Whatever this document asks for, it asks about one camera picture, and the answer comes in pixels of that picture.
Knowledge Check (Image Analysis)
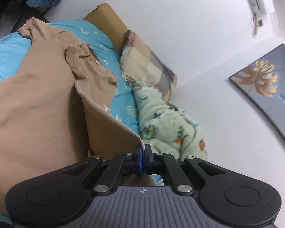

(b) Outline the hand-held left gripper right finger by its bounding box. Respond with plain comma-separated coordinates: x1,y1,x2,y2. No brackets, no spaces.
144,144,229,193

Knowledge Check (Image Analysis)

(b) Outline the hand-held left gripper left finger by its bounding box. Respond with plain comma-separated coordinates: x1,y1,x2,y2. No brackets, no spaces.
61,144,144,194

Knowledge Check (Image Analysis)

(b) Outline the tan shirt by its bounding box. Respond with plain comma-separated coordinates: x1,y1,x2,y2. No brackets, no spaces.
0,17,157,217

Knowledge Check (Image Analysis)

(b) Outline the green fleece printed blanket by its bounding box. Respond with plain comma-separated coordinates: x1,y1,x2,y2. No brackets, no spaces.
132,87,211,162

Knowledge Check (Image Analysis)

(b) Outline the plaid pillow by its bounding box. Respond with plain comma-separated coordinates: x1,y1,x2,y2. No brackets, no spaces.
119,29,178,104

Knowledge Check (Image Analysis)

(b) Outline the framed leaf picture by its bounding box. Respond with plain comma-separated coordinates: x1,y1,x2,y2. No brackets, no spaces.
229,43,285,155

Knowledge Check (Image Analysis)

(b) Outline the tan bed headboard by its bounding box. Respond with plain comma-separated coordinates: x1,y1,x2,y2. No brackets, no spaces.
83,3,131,53

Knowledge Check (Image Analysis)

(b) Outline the air conditioner cable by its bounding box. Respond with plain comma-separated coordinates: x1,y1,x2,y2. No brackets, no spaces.
251,11,264,38

